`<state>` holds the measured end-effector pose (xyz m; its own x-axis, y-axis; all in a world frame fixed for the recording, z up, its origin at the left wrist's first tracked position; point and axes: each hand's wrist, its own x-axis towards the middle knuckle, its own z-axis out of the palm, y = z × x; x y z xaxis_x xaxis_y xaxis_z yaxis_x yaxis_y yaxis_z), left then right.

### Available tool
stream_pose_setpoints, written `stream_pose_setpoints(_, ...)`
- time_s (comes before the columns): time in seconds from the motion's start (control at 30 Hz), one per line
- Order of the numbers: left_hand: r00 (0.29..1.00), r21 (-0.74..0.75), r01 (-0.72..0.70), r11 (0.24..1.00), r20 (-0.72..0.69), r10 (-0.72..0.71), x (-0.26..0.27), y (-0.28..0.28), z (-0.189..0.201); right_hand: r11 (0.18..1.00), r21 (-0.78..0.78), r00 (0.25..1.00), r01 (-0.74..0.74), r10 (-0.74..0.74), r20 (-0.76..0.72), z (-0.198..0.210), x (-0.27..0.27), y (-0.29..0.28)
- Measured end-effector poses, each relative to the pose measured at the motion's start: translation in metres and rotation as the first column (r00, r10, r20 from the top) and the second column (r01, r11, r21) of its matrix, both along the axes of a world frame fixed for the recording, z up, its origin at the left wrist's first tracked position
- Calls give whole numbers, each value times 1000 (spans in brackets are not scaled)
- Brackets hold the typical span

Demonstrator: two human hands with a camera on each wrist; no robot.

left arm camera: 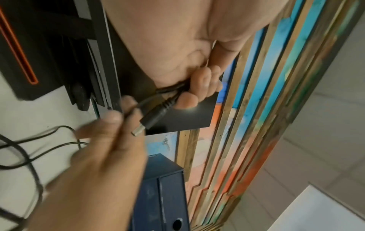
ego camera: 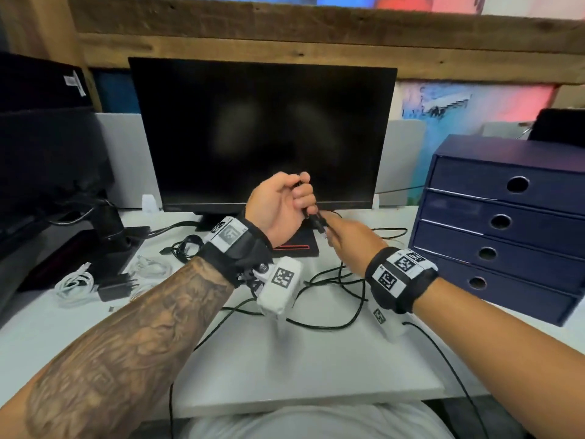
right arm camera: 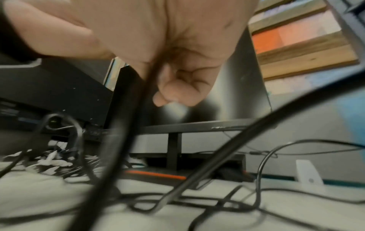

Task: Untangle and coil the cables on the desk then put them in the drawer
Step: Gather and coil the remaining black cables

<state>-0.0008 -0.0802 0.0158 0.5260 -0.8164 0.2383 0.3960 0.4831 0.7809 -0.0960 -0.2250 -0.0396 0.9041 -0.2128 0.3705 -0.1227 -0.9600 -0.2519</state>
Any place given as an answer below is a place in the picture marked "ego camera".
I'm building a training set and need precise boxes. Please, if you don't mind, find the person's right forearm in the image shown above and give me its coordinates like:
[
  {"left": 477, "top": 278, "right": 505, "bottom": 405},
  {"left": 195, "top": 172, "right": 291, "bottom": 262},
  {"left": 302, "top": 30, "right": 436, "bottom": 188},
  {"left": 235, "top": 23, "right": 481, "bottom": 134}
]
[{"left": 411, "top": 277, "right": 585, "bottom": 439}]

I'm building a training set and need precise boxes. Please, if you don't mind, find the black computer monitor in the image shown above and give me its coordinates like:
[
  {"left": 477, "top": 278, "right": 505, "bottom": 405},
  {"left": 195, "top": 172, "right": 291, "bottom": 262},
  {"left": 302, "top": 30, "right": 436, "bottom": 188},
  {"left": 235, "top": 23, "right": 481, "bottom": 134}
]
[{"left": 129, "top": 57, "right": 399, "bottom": 215}]

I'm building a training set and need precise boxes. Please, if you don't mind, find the long black cable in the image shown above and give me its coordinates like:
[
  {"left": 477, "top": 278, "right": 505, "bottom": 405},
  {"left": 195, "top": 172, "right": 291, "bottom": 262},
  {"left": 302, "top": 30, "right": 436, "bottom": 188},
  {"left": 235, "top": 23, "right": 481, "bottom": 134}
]
[{"left": 219, "top": 172, "right": 410, "bottom": 333}]

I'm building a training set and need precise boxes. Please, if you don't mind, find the black left wrist strap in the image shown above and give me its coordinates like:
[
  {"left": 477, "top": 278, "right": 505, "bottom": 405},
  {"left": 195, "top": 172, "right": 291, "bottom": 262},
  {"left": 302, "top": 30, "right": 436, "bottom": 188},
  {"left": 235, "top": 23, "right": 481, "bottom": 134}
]
[{"left": 195, "top": 216, "right": 275, "bottom": 290}]

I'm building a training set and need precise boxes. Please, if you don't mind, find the black right wrist strap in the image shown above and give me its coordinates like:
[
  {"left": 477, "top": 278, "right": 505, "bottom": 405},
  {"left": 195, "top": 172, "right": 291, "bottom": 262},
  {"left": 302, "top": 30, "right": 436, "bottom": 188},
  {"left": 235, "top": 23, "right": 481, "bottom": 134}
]
[{"left": 364, "top": 246, "right": 439, "bottom": 315}]

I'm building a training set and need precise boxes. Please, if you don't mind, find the person's right hand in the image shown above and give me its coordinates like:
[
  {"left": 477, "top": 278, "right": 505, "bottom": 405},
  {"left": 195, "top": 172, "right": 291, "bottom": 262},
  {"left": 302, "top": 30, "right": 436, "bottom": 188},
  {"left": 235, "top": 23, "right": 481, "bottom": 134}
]
[{"left": 319, "top": 210, "right": 389, "bottom": 276}]

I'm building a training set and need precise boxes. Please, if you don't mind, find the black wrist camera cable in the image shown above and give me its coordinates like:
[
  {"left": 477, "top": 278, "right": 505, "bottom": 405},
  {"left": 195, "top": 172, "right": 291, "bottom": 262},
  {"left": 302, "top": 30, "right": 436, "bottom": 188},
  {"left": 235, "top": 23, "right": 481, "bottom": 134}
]
[
  {"left": 168, "top": 309, "right": 258, "bottom": 439},
  {"left": 402, "top": 320, "right": 491, "bottom": 439}
]

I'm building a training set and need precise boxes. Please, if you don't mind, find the person's left forearm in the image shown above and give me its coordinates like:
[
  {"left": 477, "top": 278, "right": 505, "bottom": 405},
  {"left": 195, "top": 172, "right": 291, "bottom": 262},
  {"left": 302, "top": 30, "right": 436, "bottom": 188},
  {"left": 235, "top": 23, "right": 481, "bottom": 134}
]
[{"left": 0, "top": 258, "right": 235, "bottom": 439}]

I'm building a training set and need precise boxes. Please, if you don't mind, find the small black cable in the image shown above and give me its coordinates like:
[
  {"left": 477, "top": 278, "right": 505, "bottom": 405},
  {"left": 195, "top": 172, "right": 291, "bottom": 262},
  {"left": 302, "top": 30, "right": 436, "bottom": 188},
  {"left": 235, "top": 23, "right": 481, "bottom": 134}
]
[{"left": 160, "top": 234, "right": 204, "bottom": 265}]

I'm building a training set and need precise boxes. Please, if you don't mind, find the black wrist strap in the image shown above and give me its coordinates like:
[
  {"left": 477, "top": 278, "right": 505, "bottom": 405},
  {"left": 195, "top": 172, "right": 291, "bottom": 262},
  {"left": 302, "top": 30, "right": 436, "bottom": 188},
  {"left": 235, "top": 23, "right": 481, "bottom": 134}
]
[
  {"left": 364, "top": 246, "right": 439, "bottom": 315},
  {"left": 195, "top": 216, "right": 275, "bottom": 290}
]

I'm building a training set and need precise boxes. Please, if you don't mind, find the navy blue drawer unit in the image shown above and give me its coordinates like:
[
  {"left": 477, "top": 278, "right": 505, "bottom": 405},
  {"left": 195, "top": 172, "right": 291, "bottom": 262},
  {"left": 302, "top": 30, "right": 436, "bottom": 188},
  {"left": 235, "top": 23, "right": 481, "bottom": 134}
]
[{"left": 408, "top": 134, "right": 585, "bottom": 327}]

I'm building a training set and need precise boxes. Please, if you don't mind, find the white background table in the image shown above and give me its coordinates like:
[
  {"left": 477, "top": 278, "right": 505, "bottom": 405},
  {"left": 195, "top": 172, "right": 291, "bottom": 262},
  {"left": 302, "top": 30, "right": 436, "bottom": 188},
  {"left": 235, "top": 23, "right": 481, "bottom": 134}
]
[{"left": 480, "top": 121, "right": 534, "bottom": 141}]

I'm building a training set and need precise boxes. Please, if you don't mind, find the person's left hand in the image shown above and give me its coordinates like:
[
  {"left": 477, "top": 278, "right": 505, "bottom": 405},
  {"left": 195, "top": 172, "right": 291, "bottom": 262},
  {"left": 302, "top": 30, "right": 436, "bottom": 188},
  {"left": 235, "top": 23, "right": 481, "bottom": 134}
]
[{"left": 244, "top": 171, "right": 319, "bottom": 250}]

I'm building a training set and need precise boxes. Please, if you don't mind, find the black charger plug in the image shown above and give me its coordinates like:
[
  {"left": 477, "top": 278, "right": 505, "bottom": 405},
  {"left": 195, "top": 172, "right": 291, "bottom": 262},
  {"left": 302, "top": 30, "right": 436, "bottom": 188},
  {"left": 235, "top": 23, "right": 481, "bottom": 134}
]
[{"left": 97, "top": 273, "right": 140, "bottom": 303}]

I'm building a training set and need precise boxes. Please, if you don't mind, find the white cable with black charger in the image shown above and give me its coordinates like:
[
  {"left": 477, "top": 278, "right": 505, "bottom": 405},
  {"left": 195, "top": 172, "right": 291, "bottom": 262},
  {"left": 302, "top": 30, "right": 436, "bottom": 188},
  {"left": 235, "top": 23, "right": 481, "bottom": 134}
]
[{"left": 54, "top": 262, "right": 96, "bottom": 304}]

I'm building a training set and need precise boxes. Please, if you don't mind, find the white partition panel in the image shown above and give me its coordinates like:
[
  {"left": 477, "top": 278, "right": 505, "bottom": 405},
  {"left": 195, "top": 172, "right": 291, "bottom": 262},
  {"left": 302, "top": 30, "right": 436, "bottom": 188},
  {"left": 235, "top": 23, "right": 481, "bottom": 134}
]
[
  {"left": 94, "top": 113, "right": 164, "bottom": 210},
  {"left": 374, "top": 120, "right": 428, "bottom": 208}
]

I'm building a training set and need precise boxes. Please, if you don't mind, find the black panel with white sticker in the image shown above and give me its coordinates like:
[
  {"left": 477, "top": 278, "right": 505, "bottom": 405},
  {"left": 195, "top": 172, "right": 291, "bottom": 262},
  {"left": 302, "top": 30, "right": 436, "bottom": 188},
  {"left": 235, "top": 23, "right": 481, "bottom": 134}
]
[{"left": 0, "top": 52, "right": 96, "bottom": 113}]

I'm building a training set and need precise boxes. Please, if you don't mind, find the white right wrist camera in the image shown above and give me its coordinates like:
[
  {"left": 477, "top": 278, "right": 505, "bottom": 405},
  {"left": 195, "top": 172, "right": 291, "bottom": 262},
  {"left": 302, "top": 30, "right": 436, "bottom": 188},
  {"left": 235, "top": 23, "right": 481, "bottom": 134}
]
[{"left": 369, "top": 304, "right": 409, "bottom": 344}]

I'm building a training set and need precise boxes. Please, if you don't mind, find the black monitor link cable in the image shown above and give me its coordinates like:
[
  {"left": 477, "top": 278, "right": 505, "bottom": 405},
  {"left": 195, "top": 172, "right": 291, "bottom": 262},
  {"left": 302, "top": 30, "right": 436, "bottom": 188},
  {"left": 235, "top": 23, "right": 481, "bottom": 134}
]
[{"left": 148, "top": 219, "right": 203, "bottom": 239}]

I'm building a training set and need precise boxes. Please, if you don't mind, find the person's white shirt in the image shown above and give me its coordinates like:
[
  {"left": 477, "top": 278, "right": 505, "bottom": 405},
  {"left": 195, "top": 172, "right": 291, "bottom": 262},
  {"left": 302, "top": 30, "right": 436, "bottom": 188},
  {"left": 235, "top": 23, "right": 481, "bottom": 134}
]
[{"left": 180, "top": 401, "right": 454, "bottom": 439}]

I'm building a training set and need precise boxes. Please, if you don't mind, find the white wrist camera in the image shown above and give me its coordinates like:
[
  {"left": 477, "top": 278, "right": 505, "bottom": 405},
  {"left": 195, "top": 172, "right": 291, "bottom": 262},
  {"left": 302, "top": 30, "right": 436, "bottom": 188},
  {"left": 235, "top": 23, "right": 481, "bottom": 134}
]
[
  {"left": 257, "top": 255, "right": 303, "bottom": 322},
  {"left": 369, "top": 304, "right": 409, "bottom": 344}
]

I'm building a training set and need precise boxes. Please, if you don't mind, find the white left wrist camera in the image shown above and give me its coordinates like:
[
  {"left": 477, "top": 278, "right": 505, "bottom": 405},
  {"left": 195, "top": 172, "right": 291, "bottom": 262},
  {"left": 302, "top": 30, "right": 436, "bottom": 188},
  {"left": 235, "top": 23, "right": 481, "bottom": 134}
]
[{"left": 257, "top": 255, "right": 303, "bottom": 322}]

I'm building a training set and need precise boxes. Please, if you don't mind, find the black monitor arm base plate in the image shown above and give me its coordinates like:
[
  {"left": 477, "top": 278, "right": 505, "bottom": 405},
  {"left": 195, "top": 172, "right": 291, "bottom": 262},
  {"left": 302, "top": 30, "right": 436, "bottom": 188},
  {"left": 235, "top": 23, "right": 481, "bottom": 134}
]
[{"left": 20, "top": 226, "right": 152, "bottom": 294}]

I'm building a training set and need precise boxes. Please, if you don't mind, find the black monitor power cable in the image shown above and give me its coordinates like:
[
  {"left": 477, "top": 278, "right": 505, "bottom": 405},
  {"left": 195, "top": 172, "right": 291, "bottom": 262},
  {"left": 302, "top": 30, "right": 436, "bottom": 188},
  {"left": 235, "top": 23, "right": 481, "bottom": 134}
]
[{"left": 47, "top": 198, "right": 116, "bottom": 227}]

